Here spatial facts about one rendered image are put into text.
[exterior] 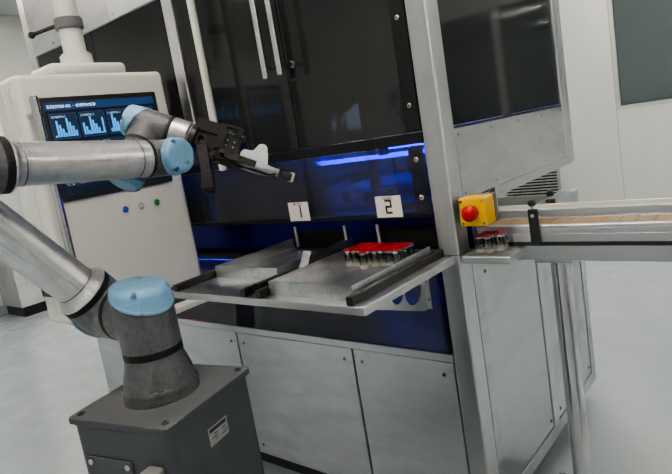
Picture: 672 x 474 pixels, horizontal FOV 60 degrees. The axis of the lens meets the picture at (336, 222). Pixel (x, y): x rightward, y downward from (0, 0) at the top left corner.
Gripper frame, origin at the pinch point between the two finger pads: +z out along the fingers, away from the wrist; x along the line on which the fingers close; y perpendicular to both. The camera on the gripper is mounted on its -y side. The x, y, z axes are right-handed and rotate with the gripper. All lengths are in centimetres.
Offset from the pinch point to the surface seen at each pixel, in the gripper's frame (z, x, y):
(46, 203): -64, 42, -20
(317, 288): 17.7, 1.3, -21.9
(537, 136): 76, 51, 50
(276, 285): 8.4, 10.5, -23.8
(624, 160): 276, 375, 190
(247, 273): -0.9, 34.0, -22.5
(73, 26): -78, 47, 36
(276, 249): 4, 60, -12
